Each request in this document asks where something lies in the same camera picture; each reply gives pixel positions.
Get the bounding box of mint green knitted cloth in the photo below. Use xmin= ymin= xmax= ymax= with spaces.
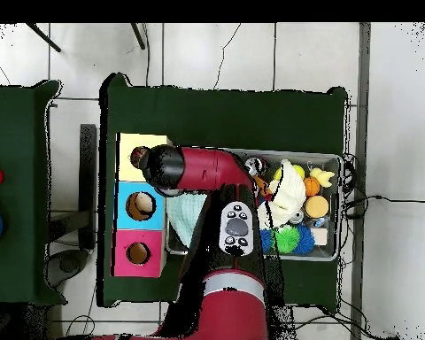
xmin=166 ymin=192 xmax=208 ymax=249

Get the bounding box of pale orange round sponge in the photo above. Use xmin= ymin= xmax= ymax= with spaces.
xmin=304 ymin=194 xmax=330 ymax=219

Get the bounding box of small orange basketball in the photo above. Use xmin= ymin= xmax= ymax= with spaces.
xmin=303 ymin=176 xmax=321 ymax=197

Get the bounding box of clear shallow bin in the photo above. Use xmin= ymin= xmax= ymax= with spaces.
xmin=164 ymin=146 xmax=344 ymax=263

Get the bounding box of green fuzzy monster toy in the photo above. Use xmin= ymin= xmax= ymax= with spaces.
xmin=272 ymin=225 xmax=302 ymax=256

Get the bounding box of large blue spiky ball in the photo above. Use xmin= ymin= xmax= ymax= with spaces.
xmin=260 ymin=228 xmax=276 ymax=256

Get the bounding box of black cable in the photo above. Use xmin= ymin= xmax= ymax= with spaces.
xmin=342 ymin=192 xmax=425 ymax=213

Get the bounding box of dark green table cloth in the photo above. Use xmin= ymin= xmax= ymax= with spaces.
xmin=97 ymin=72 xmax=350 ymax=314

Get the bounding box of green covered side table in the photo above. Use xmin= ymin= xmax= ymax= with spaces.
xmin=0 ymin=80 xmax=65 ymax=307

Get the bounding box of cream knitted cloth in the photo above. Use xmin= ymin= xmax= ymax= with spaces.
xmin=258 ymin=158 xmax=307 ymax=231

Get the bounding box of black tripod leg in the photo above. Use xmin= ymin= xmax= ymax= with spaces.
xmin=24 ymin=22 xmax=63 ymax=54
xmin=130 ymin=22 xmax=148 ymax=51

